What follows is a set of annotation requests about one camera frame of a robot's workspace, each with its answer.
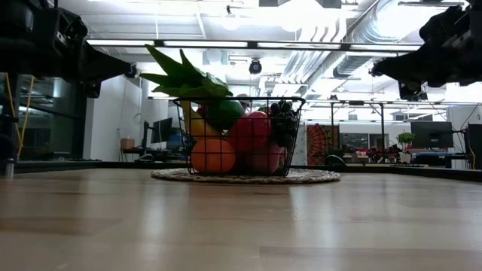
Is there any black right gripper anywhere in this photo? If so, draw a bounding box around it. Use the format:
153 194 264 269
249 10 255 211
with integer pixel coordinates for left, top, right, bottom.
371 0 482 99

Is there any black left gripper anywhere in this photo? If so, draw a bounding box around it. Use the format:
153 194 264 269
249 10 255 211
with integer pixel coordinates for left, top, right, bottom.
0 6 133 99

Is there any yellow banana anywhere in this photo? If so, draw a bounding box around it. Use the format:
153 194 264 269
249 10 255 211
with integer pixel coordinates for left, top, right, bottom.
179 99 221 142

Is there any black grape bunch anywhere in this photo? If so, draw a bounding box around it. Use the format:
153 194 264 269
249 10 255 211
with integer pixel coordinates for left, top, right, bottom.
269 99 300 148

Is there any orange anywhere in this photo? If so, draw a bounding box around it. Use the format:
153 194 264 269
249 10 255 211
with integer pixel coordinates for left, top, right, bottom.
190 138 237 175

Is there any black wire basket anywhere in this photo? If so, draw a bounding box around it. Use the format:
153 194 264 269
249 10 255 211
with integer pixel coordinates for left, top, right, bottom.
172 96 307 178

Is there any pink peach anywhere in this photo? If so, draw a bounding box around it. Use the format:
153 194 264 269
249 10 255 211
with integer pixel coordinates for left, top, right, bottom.
240 142 286 175

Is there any red round fruit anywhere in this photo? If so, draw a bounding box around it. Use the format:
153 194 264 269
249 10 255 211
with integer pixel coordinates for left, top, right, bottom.
225 111 273 154

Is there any black monitor on arm stand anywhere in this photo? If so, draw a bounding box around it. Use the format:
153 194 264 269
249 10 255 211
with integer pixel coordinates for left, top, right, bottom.
142 117 174 151

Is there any small potted green plant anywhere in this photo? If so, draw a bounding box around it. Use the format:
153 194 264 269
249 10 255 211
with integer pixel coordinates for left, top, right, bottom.
397 131 416 164

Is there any black computer monitor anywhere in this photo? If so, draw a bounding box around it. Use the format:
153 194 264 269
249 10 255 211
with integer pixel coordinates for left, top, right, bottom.
466 123 482 170
410 120 454 150

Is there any black ceiling track fixture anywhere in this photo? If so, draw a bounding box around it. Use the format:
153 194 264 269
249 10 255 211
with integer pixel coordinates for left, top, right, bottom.
398 1 453 8

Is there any orange patterned round decoration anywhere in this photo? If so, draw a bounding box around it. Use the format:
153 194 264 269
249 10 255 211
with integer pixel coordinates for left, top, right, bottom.
305 123 328 166

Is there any round woven placemat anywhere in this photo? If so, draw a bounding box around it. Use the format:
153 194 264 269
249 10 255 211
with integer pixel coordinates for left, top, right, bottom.
151 167 342 185

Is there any person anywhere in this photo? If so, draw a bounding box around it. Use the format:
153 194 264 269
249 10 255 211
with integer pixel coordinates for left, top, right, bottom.
235 93 252 112

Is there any black tall rack frame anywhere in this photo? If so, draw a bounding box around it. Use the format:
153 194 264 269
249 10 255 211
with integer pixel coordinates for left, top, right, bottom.
329 99 386 151

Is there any yellow cable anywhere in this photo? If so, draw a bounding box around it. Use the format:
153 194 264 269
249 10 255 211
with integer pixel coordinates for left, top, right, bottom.
3 75 35 159

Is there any black aluminium table frame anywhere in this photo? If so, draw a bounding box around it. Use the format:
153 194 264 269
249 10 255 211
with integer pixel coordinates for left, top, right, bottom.
0 160 482 184

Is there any long ceiling light rail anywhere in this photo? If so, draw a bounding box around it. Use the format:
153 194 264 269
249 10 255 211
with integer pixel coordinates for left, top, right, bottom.
86 37 423 53

